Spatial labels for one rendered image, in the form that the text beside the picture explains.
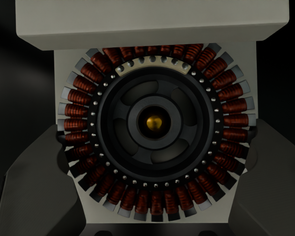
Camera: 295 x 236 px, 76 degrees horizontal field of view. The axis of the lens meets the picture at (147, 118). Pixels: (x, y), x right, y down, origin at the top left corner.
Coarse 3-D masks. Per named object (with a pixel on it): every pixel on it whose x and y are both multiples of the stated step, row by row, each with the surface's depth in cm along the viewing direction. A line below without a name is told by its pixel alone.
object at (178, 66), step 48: (96, 48) 11; (144, 48) 10; (192, 48) 10; (96, 96) 11; (144, 96) 12; (192, 96) 12; (96, 144) 11; (144, 144) 11; (192, 144) 12; (240, 144) 10; (96, 192) 10; (144, 192) 10; (192, 192) 10
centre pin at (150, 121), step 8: (144, 112) 12; (152, 112) 12; (160, 112) 12; (144, 120) 12; (152, 120) 11; (160, 120) 11; (168, 120) 12; (144, 128) 12; (152, 128) 11; (160, 128) 11; (168, 128) 12; (152, 136) 12; (160, 136) 12
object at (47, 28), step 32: (32, 0) 4; (64, 0) 4; (96, 0) 4; (128, 0) 4; (160, 0) 4; (192, 0) 4; (224, 0) 4; (256, 0) 4; (288, 0) 4; (32, 32) 4; (64, 32) 4; (96, 32) 4; (128, 32) 4; (160, 32) 4; (192, 32) 4; (224, 32) 4; (256, 32) 4
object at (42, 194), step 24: (48, 144) 10; (24, 168) 8; (48, 168) 8; (24, 192) 7; (48, 192) 7; (72, 192) 7; (0, 216) 6; (24, 216) 6; (48, 216) 6; (72, 216) 7
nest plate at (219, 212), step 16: (224, 48) 14; (240, 48) 14; (64, 64) 14; (240, 64) 14; (256, 64) 14; (64, 80) 14; (240, 80) 14; (256, 80) 14; (128, 96) 14; (176, 96) 14; (240, 96) 14; (256, 96) 14; (192, 112) 14; (256, 112) 14; (128, 144) 14; (176, 144) 14; (160, 160) 14; (240, 160) 14; (80, 176) 14; (80, 192) 14; (96, 208) 14; (208, 208) 14; (224, 208) 14
